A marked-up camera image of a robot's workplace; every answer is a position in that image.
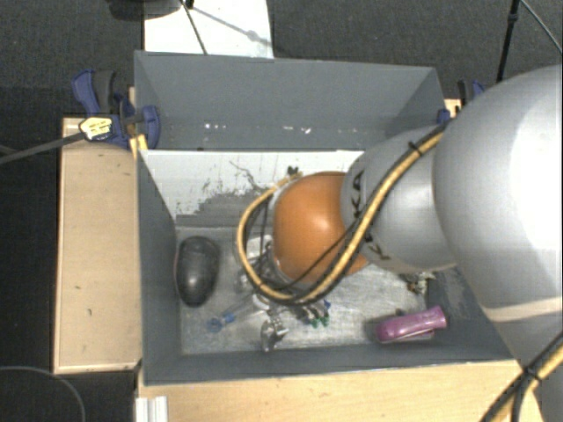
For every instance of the black computer mouse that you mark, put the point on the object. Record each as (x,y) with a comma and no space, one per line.
(198,271)

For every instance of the clear and blue plastic thing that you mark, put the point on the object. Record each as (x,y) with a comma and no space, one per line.
(233,315)

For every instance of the grey metal bin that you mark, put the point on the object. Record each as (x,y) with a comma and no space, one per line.
(281,95)

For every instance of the pale wood flat board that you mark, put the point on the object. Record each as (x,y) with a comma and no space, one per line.
(99,253)

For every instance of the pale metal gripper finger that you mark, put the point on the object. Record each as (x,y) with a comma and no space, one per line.
(266,339)
(281,330)

